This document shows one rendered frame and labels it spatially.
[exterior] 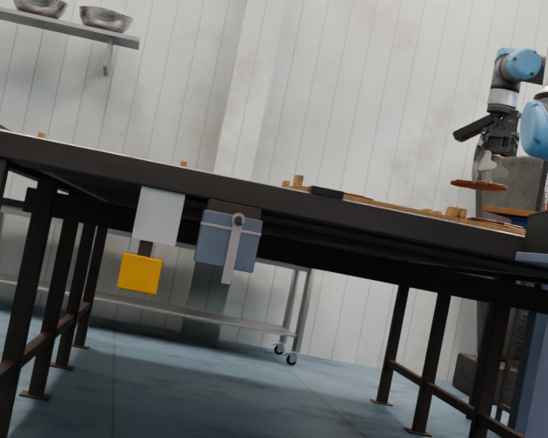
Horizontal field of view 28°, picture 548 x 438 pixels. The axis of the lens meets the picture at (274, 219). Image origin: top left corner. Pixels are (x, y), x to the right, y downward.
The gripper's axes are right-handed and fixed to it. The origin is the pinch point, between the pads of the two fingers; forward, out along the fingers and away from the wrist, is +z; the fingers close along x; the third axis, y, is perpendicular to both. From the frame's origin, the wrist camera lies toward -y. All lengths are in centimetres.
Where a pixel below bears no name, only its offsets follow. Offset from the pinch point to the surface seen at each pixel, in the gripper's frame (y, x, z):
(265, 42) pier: -365, 465, -140
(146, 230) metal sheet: -51, -67, 28
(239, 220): -32, -58, 22
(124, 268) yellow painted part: -52, -70, 37
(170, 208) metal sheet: -47, -64, 22
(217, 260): -35, -59, 31
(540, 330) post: -30, 187, 37
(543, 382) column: 36, -40, 43
